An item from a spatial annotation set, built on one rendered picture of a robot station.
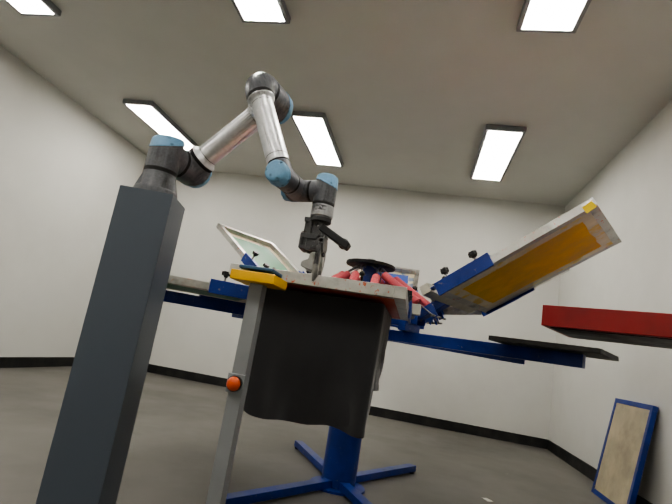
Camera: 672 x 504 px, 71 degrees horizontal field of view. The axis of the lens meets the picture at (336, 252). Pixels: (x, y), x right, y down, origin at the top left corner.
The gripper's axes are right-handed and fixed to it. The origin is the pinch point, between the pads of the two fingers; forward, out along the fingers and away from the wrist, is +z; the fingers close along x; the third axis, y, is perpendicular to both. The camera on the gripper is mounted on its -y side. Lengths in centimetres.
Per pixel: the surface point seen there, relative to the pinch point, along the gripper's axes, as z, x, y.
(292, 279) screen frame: 1.7, 1.9, 7.5
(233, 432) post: 47, 20, 11
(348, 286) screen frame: 1.5, 1.9, -10.9
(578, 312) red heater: -9, -60, -97
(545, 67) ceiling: -203, -175, -102
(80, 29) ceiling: -204, -152, 271
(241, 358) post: 27.8, 20.7, 12.3
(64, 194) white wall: -102, -304, 380
